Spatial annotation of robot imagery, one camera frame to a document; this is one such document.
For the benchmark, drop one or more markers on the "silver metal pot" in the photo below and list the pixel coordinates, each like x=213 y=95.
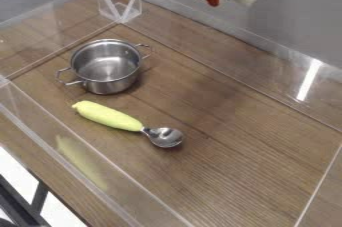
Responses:
x=105 y=66

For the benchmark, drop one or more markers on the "spoon with yellow handle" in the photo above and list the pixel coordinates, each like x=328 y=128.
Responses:
x=164 y=137

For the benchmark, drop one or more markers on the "black metal table frame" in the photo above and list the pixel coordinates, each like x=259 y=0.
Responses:
x=25 y=213

